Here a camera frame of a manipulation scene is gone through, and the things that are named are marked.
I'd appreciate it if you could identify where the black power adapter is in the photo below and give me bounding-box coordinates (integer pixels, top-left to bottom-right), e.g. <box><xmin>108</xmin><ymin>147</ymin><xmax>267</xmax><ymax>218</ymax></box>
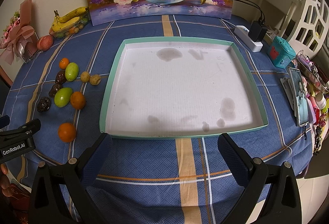
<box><xmin>248</xmin><ymin>21</ymin><xmax>268</xmax><ymax>42</ymax></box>

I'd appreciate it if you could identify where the small orange with stem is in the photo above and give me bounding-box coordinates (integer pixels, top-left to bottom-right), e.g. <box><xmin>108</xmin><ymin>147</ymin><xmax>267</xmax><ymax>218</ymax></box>
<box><xmin>59</xmin><ymin>58</ymin><xmax>70</xmax><ymax>70</ymax></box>

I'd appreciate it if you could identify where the red apple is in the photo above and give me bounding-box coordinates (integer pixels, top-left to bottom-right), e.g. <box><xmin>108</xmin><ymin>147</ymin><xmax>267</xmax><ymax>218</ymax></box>
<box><xmin>37</xmin><ymin>35</ymin><xmax>54</xmax><ymax>51</ymax></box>

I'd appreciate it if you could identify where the upper yellow banana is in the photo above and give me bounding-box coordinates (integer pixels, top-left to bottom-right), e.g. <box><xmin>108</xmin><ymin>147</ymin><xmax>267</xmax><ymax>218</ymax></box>
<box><xmin>54</xmin><ymin>7</ymin><xmax>89</xmax><ymax>23</ymax></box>

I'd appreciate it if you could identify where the phone in blue case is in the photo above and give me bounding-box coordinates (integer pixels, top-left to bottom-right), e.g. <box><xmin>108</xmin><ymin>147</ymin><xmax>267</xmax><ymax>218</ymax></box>
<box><xmin>288</xmin><ymin>68</ymin><xmax>308</xmax><ymax>127</ymax></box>

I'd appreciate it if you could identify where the white tray with teal rim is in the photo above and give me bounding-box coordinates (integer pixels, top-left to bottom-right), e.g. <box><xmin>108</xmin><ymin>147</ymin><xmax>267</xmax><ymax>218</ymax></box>
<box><xmin>99</xmin><ymin>37</ymin><xmax>268</xmax><ymax>139</ymax></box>

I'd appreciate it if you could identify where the person's left hand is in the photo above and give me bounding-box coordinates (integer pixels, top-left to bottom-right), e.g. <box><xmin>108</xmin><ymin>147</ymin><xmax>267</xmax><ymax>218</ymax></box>
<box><xmin>1</xmin><ymin>163</ymin><xmax>30</xmax><ymax>200</ymax></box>

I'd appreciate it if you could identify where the clear plastic fruit tray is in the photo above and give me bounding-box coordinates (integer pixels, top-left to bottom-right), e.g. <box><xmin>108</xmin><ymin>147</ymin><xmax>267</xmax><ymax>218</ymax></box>
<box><xmin>49</xmin><ymin>17</ymin><xmax>90</xmax><ymax>39</ymax></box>

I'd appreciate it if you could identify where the orange mandarin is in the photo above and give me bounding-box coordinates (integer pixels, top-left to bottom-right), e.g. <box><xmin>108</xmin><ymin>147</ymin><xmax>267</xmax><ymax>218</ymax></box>
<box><xmin>57</xmin><ymin>123</ymin><xmax>77</xmax><ymax>143</ymax></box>

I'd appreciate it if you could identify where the teal toy box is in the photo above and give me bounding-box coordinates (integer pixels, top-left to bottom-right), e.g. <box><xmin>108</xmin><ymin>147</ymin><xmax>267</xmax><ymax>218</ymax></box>
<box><xmin>267</xmin><ymin>36</ymin><xmax>296</xmax><ymax>69</ymax></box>

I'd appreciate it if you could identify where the dark dried date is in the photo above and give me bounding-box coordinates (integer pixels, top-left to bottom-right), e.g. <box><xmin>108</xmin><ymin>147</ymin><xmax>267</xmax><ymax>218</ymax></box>
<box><xmin>37</xmin><ymin>97</ymin><xmax>51</xmax><ymax>113</ymax></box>
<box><xmin>55</xmin><ymin>70</ymin><xmax>66</xmax><ymax>85</ymax></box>
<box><xmin>49</xmin><ymin>83</ymin><xmax>63</xmax><ymax>98</ymax></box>

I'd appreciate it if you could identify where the lower yellow banana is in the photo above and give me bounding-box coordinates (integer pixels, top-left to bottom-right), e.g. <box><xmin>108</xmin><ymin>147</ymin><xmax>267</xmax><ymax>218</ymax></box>
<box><xmin>51</xmin><ymin>16</ymin><xmax>80</xmax><ymax>32</ymax></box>

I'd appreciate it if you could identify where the white power strip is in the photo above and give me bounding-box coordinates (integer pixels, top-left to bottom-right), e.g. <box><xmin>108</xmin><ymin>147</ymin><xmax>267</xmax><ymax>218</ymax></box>
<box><xmin>234</xmin><ymin>25</ymin><xmax>263</xmax><ymax>53</ymax></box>

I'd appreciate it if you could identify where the yellow banana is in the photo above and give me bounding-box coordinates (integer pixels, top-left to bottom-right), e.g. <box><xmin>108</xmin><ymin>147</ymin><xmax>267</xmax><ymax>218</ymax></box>
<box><xmin>54</xmin><ymin>7</ymin><xmax>89</xmax><ymax>23</ymax></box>
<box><xmin>51</xmin><ymin>16</ymin><xmax>80</xmax><ymax>32</ymax></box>

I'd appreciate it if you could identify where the pile of colourful trinkets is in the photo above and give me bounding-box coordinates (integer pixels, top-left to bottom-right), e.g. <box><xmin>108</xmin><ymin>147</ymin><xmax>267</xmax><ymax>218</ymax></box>
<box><xmin>280</xmin><ymin>50</ymin><xmax>328</xmax><ymax>156</ymax></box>

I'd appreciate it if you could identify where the tan longan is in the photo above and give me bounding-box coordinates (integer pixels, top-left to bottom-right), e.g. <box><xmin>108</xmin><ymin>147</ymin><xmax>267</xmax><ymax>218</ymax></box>
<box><xmin>80</xmin><ymin>71</ymin><xmax>90</xmax><ymax>83</ymax></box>
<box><xmin>89</xmin><ymin>74</ymin><xmax>102</xmax><ymax>86</ymax></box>

